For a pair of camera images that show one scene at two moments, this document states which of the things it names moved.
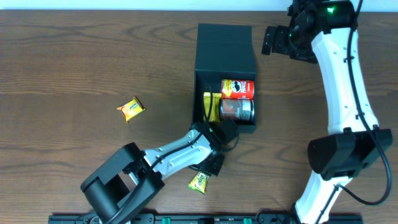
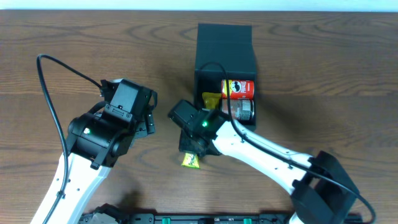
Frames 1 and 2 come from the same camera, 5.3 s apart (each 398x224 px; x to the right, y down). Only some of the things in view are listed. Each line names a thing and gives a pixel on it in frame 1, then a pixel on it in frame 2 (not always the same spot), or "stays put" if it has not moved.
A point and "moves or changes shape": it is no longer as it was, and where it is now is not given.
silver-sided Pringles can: (236, 109) stays put
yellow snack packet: (214, 111) stays put
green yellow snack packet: (199, 182) moves or changes shape
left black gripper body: (216, 164) -> (146, 125)
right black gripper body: (278, 40) -> (190, 146)
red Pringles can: (237, 89) stays put
